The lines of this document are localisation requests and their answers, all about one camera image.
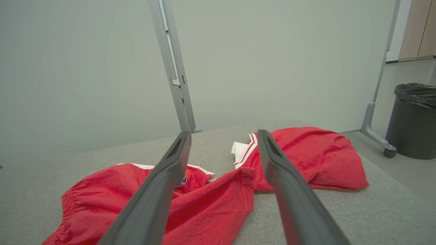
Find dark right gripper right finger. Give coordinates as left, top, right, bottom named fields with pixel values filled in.
left=257, top=129, right=352, bottom=245

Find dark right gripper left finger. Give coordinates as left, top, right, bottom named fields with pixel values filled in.
left=97, top=131, right=192, bottom=245

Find red jersey with white sleeves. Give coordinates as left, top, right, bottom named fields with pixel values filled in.
left=231, top=127, right=370, bottom=193

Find red Bulls 23 shorts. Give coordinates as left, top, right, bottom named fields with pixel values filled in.
left=42, top=163, right=255, bottom=245

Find grey partition foot with caster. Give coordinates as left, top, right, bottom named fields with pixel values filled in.
left=361, top=0, right=401, bottom=159

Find dark grey trash bin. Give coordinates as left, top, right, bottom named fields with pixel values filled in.
left=385, top=83, right=436, bottom=160

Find black bin liner bag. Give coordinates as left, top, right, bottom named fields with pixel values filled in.
left=394, top=83, right=436, bottom=110

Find beige wooden cabinet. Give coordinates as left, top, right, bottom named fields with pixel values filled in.
left=398, top=0, right=436, bottom=62

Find grey metal partition post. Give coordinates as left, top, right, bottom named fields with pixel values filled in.
left=148, top=0, right=202, bottom=133

